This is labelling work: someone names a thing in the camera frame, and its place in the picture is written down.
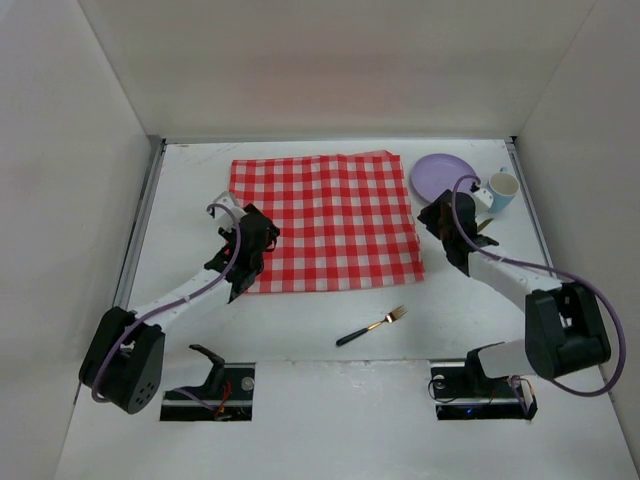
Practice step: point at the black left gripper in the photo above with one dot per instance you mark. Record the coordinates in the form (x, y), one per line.
(258, 232)

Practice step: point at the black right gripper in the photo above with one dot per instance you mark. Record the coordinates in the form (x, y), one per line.
(439, 220)

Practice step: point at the lilac plastic plate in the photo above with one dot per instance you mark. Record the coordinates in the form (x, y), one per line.
(433, 174)

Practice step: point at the gold knife dark handle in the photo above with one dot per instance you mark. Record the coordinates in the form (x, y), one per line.
(484, 224)

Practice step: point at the red white checkered cloth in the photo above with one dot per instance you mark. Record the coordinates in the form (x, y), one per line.
(345, 221)

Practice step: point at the light blue mug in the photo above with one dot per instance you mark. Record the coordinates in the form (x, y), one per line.
(503, 186)

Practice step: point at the gold fork dark green handle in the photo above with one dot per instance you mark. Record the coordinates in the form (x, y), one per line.
(390, 317)

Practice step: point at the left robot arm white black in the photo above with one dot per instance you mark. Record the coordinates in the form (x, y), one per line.
(123, 365)

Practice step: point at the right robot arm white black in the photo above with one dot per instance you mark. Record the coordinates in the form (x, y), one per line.
(563, 328)

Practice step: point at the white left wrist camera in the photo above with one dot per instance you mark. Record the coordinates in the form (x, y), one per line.
(225, 210)

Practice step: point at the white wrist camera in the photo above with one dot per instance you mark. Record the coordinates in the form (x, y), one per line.
(482, 197)
(225, 210)

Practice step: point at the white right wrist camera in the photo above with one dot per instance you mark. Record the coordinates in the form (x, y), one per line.
(482, 197)

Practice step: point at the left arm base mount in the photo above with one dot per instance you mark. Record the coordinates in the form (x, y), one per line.
(203, 387)

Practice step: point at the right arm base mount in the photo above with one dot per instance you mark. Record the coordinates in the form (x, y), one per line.
(457, 399)

